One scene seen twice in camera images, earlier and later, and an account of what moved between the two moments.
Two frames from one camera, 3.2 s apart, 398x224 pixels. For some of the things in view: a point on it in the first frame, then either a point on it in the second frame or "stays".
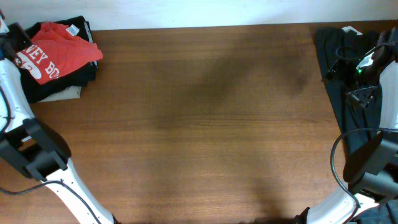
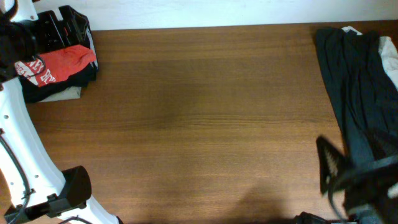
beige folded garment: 73,92 stays
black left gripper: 23,40 → 78,35
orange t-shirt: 55,51 stays
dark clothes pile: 355,104 stays
